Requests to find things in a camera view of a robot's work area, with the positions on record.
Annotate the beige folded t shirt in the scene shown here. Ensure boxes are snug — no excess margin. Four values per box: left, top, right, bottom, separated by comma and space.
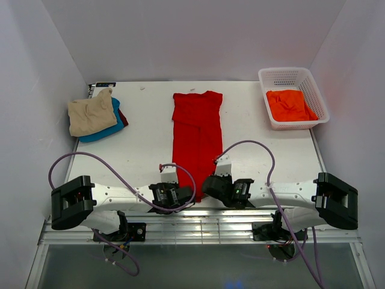
67, 87, 117, 137

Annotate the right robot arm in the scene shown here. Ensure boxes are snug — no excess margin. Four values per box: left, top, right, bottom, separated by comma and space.
202, 173, 359, 233

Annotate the aluminium frame rail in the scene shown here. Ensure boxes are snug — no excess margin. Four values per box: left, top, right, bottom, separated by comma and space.
38, 209, 361, 245

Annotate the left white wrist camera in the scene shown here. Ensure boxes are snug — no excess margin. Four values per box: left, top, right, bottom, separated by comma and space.
159, 163, 178, 184

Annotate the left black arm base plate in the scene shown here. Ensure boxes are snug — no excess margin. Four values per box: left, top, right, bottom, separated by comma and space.
122, 223, 147, 242

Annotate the white plastic basket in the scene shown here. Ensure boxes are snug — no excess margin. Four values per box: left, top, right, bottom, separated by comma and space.
258, 67, 330, 130

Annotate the blue label sticker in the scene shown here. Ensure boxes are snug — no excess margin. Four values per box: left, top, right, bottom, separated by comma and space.
95, 82, 116, 88

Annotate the dark red folded t shirt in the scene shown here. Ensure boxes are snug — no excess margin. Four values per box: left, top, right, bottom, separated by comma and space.
118, 109, 129, 127

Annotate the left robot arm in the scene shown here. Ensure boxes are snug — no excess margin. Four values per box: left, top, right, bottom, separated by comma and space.
51, 176, 194, 235

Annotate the blue folded t shirt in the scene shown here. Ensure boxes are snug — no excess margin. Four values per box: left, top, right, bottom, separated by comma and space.
78, 96, 124, 143

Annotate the orange t shirt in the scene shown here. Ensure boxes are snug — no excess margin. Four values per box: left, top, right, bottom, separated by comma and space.
266, 90, 318, 122

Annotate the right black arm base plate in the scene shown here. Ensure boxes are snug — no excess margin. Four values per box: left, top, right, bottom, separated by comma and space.
251, 222, 293, 243

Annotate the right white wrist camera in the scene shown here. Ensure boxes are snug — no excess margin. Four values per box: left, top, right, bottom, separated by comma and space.
214, 154, 232, 177

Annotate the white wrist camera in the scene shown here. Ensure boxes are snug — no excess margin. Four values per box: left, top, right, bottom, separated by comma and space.
214, 154, 232, 177
159, 163, 178, 184

